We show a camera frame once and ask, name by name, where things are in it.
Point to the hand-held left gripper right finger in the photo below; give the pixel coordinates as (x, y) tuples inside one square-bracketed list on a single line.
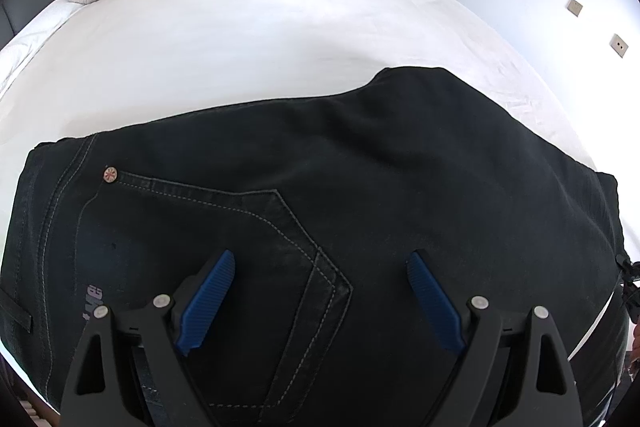
[(434, 302)]

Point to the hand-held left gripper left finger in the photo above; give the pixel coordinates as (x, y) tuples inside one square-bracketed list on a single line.
[(207, 302)]

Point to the black denim pants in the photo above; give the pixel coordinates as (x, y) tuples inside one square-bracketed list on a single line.
[(350, 182)]

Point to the white bed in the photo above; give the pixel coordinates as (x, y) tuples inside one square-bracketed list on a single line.
[(250, 32)]

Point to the dark headboard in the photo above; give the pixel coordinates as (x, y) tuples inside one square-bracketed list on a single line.
[(25, 7)]

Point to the beige wall socket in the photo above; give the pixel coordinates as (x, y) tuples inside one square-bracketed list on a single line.
[(619, 45), (575, 7)]

